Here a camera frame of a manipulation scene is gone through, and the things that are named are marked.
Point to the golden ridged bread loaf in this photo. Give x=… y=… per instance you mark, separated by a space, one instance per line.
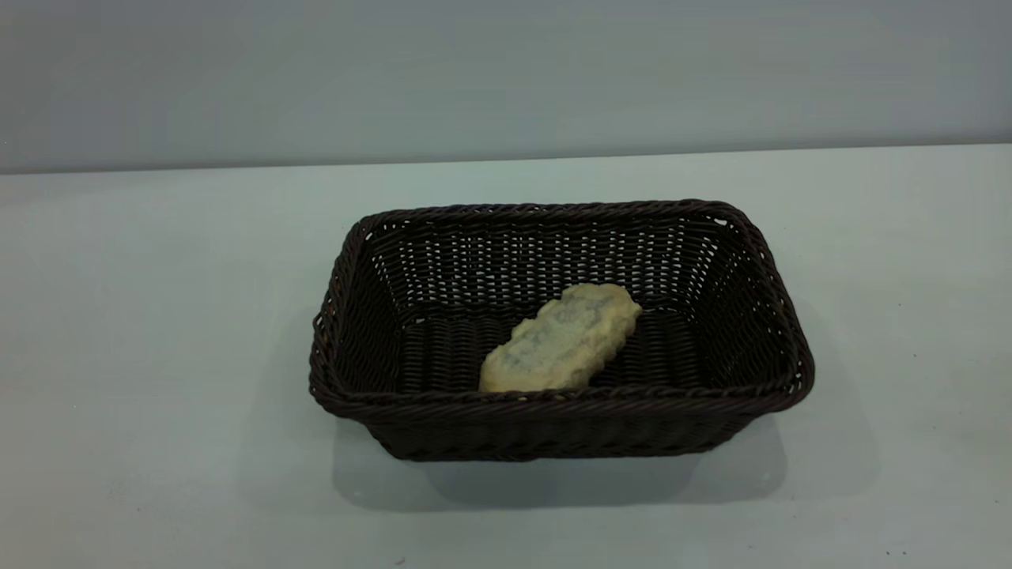
x=565 y=340

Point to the black woven wicker basket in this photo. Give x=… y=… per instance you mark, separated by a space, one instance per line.
x=443 y=348

